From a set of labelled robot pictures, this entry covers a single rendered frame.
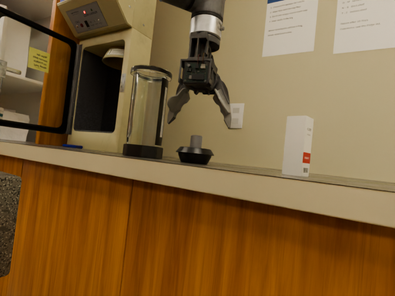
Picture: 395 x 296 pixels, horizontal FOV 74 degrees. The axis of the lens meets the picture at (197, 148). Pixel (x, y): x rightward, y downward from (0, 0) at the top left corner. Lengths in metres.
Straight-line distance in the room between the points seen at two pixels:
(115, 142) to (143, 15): 0.51
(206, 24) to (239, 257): 0.48
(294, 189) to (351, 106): 0.78
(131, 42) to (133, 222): 0.72
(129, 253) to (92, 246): 0.11
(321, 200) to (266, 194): 0.07
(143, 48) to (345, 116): 0.81
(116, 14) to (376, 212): 0.99
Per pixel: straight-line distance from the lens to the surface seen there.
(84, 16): 1.22
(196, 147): 0.59
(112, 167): 0.56
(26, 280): 0.92
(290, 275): 0.43
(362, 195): 0.36
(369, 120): 1.11
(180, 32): 1.54
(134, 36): 1.10
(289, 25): 1.27
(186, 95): 0.64
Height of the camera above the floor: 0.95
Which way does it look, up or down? 2 degrees up
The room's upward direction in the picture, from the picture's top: 6 degrees clockwise
